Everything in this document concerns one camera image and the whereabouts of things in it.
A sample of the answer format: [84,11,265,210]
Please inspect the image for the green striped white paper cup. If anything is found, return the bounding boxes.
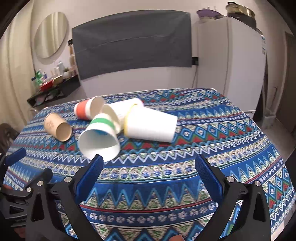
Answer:
[78,113,120,162]

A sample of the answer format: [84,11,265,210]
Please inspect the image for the brown kraft paper cup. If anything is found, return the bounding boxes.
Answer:
[44,113,72,142]

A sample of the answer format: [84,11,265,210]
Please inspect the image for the red striped paper cup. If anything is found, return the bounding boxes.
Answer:
[74,96,105,121]

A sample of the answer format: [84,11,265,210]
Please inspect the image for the plain white paper cup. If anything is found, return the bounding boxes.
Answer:
[102,98,144,134]

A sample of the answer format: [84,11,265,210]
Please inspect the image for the yellow rimmed white paper cup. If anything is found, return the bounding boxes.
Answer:
[123,105,178,143]

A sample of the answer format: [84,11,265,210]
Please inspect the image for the blue patterned tablecloth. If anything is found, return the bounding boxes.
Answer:
[3,87,296,241]

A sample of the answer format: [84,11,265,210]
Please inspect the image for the red container on shelf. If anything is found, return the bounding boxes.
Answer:
[40,80,53,91]

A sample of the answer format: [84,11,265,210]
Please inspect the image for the green plastic bottle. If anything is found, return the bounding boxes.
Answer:
[31,70,44,88]

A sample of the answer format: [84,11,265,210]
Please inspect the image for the brown door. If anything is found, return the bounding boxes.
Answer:
[277,33,295,138]

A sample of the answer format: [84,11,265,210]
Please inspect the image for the white bottle on shelf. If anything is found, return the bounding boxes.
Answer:
[57,61,65,75]

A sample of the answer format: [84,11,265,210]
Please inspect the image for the white refrigerator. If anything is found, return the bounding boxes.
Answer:
[197,17,266,118]

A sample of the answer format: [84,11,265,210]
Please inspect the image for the dark grey covered television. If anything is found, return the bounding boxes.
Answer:
[72,9,192,79]

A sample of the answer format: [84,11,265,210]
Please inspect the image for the metal pot on fridge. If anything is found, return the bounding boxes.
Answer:
[225,1,257,30]

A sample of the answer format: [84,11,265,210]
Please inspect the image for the purple bowl on fridge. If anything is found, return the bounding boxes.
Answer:
[197,9,221,20]

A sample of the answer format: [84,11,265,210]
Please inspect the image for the black wall shelf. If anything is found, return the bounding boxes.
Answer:
[27,75,80,108]

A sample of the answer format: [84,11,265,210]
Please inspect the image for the oval wall mirror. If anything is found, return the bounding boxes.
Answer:
[34,11,68,59]

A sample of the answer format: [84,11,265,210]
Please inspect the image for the black wall socket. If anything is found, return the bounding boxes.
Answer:
[192,57,199,66]

